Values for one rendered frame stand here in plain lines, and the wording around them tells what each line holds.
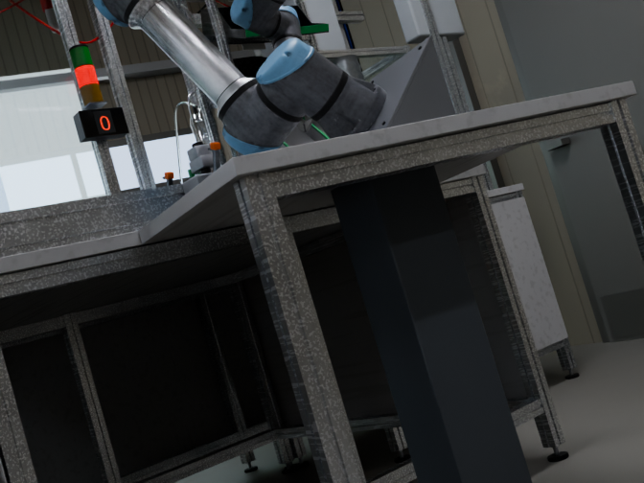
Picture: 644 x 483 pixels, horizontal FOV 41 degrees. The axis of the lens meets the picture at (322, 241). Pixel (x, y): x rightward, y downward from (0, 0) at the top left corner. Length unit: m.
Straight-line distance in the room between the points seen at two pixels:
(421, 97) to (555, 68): 2.86
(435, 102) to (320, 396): 0.67
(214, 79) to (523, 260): 2.18
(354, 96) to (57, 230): 0.66
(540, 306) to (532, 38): 1.51
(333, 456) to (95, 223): 0.80
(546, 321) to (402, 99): 2.21
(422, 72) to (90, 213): 0.74
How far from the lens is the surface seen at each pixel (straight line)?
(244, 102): 1.80
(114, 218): 1.91
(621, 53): 4.27
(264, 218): 1.35
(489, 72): 4.98
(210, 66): 1.85
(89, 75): 2.33
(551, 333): 3.79
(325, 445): 1.35
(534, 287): 3.77
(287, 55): 1.74
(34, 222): 1.84
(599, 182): 4.46
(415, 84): 1.73
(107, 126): 2.29
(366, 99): 1.76
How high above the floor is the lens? 0.61
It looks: 4 degrees up
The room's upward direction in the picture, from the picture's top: 17 degrees counter-clockwise
